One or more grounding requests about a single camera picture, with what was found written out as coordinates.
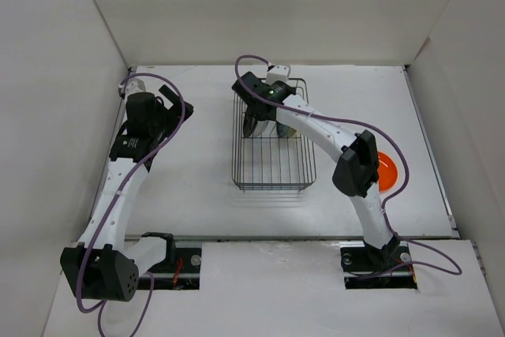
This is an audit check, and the blue floral green plate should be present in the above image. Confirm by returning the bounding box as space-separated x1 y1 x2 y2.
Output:
276 122 290 138

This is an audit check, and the cream plate with black pattern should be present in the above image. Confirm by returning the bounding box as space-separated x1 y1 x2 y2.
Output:
287 127 300 138

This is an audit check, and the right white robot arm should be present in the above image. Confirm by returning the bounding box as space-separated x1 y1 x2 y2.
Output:
232 72 399 269

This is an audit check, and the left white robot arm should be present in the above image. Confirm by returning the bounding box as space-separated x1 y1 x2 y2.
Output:
60 81 193 301

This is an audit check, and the orange plate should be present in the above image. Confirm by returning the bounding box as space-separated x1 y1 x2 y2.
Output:
378 152 398 193

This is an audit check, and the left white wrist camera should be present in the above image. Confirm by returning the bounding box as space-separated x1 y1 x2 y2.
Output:
118 77 146 100

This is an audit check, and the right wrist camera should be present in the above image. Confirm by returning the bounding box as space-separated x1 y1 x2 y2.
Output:
265 65 291 85

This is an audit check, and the grey wire dish rack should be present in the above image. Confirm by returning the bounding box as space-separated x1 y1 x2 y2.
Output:
231 94 316 192

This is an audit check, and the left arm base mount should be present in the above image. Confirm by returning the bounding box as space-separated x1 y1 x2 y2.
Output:
141 232 203 290

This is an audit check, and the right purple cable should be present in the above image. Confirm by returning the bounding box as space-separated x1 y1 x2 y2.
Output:
235 54 463 279

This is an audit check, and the purple cable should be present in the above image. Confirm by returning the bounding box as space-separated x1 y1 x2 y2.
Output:
75 73 186 337
235 54 463 279

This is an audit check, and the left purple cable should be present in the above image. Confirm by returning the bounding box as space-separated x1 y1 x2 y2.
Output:
75 73 186 337

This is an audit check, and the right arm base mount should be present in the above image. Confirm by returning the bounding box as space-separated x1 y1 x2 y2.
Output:
340 242 417 290

